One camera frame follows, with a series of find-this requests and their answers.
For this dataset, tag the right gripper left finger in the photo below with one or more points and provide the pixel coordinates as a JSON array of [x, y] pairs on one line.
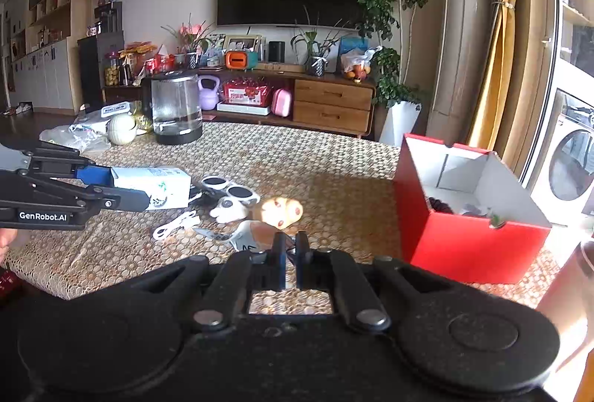
[[230, 286]]

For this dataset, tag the red cardboard box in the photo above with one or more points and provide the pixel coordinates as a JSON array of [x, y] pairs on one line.
[[463, 214]]

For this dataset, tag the fruit bag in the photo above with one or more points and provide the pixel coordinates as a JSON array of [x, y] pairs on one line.
[[356, 64]]

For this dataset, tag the standing air conditioner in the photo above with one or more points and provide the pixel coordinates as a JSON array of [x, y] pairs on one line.
[[463, 45]]

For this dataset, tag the white plush toy keychain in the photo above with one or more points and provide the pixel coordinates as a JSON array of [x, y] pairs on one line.
[[228, 210]]

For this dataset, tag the clear plastic bag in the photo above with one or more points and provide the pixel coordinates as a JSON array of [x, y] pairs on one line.
[[86, 134]]

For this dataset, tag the pink steel mug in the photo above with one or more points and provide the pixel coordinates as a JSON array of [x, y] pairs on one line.
[[568, 304]]

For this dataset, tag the orange teal radio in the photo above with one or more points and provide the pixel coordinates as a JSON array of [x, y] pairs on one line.
[[241, 59]]

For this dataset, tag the wooden tv cabinet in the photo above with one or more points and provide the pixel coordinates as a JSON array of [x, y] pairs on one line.
[[328, 103]]

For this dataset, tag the photo frame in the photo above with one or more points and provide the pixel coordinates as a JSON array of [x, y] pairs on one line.
[[243, 42]]

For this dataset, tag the person's left hand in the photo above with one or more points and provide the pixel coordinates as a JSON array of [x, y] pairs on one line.
[[7, 237]]

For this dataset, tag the cream ribbed round container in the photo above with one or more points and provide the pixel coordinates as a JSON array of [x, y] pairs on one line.
[[121, 129]]

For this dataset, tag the yellow snack bag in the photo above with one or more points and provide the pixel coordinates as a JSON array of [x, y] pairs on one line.
[[142, 121]]

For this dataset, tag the black shiny snack packet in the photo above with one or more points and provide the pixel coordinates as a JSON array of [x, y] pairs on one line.
[[199, 197]]

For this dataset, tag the purple kettlebell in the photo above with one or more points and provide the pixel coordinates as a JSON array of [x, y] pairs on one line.
[[208, 92]]

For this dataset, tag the white planter pot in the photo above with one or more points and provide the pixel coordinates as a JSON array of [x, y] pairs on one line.
[[400, 120]]

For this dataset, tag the small potted plant vase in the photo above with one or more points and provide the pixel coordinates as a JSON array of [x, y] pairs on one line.
[[316, 50]]

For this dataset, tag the washing machine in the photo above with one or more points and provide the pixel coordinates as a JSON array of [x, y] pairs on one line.
[[563, 187]]

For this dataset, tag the pink small case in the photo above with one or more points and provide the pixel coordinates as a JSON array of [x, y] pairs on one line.
[[281, 103]]

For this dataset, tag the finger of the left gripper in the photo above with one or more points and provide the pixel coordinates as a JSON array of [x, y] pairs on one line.
[[38, 203], [54, 163]]

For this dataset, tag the black cylinder speaker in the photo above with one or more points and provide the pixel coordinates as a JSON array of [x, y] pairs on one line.
[[276, 51]]

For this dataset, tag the white green carton box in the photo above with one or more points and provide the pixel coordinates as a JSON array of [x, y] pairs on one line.
[[166, 187]]

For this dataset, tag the red gift box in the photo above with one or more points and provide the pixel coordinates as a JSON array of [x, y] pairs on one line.
[[255, 92]]

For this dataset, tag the yellow curtain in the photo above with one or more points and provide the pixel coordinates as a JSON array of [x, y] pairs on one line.
[[496, 80]]

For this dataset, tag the yellow squishy bear toy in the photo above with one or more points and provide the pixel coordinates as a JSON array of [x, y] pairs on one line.
[[279, 212]]

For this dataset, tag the tall green houseplant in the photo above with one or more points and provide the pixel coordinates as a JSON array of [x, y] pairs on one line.
[[390, 23]]

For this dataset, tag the glass electric kettle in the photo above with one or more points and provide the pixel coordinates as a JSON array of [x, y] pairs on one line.
[[171, 102]]

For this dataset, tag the white storage cabinets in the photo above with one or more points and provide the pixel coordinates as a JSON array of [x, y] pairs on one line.
[[49, 79]]

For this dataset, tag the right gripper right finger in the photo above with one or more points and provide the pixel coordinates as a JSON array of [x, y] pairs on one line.
[[338, 274]]

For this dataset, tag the white round sunglasses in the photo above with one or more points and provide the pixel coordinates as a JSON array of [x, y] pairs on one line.
[[217, 187]]

